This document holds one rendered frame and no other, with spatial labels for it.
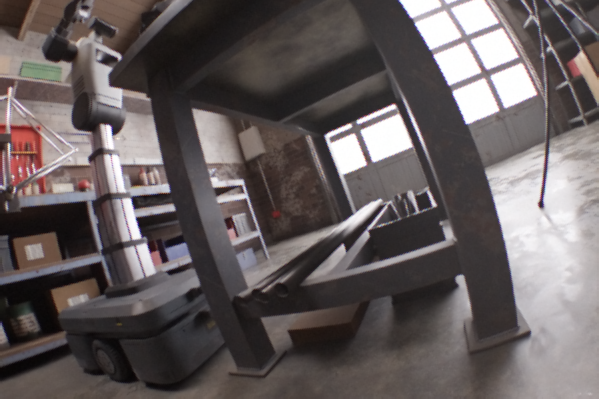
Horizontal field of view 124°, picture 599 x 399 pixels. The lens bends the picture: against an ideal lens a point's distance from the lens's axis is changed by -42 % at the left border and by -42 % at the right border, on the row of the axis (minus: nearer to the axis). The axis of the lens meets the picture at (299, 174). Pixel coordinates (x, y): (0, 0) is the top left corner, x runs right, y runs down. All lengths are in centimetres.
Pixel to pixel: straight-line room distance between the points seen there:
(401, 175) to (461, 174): 327
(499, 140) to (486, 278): 345
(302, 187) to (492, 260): 361
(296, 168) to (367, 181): 103
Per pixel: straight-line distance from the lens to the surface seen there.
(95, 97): 121
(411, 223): 76
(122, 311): 81
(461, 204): 46
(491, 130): 388
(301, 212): 402
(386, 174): 373
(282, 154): 409
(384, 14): 53
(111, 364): 100
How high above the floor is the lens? 36
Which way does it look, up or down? 7 degrees up
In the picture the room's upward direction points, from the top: 20 degrees counter-clockwise
